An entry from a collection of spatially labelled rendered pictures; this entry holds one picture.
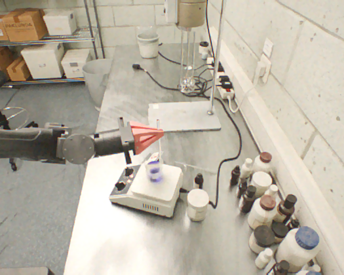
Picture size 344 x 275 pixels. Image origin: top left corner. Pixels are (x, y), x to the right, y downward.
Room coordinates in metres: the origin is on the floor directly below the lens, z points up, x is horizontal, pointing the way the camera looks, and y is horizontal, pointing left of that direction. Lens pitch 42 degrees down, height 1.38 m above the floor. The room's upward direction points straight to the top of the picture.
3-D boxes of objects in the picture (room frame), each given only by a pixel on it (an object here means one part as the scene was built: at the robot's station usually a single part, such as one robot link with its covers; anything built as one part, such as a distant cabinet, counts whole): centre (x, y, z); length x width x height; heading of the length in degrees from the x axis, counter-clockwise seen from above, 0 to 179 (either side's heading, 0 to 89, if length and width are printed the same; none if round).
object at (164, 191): (0.43, 0.04, 0.83); 0.12 x 0.12 x 0.01; 74
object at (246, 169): (0.50, -0.24, 0.79); 0.03 x 0.03 x 0.08
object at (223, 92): (1.17, -0.25, 0.77); 0.40 x 0.06 x 0.04; 5
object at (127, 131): (0.41, 0.06, 1.01); 0.09 x 0.07 x 0.07; 106
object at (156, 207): (0.43, 0.07, 0.79); 0.22 x 0.13 x 0.08; 74
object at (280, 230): (0.29, -0.29, 0.77); 0.04 x 0.04 x 0.04
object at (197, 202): (0.37, -0.07, 0.79); 0.06 x 0.06 x 0.08
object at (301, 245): (0.23, -0.30, 0.81); 0.07 x 0.07 x 0.13
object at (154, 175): (0.44, 0.05, 0.87); 0.06 x 0.05 x 0.08; 38
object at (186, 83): (0.84, -0.06, 1.02); 0.07 x 0.07 x 0.25
